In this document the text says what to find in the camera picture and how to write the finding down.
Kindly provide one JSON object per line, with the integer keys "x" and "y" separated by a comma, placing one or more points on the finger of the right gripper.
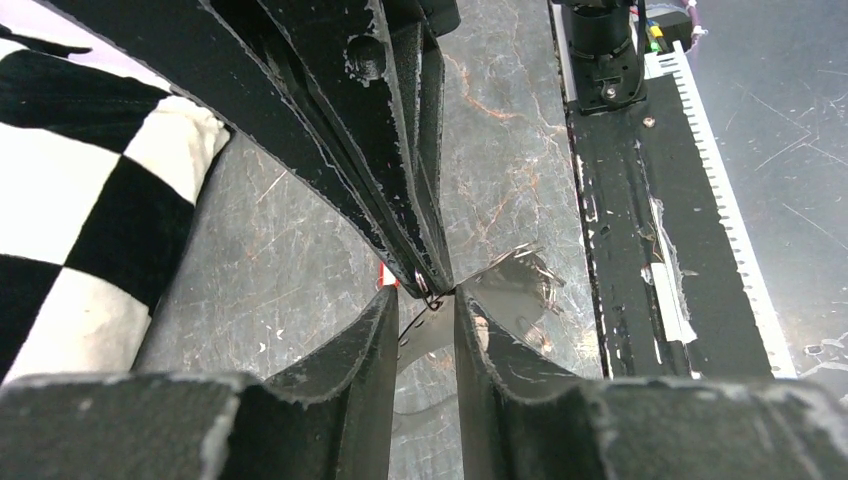
{"x": 375, "y": 76}
{"x": 232, "y": 58}

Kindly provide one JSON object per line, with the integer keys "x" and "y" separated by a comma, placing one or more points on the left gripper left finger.
{"x": 327, "y": 416}

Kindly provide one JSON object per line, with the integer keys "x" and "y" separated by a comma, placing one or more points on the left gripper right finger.
{"x": 676, "y": 428}

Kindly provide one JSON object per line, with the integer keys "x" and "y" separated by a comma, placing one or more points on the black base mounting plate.
{"x": 668, "y": 295}

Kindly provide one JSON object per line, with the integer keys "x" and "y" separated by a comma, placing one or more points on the black and white checkered pillow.
{"x": 100, "y": 176}

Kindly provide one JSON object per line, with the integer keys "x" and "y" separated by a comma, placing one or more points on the white slotted cable duct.
{"x": 676, "y": 65}

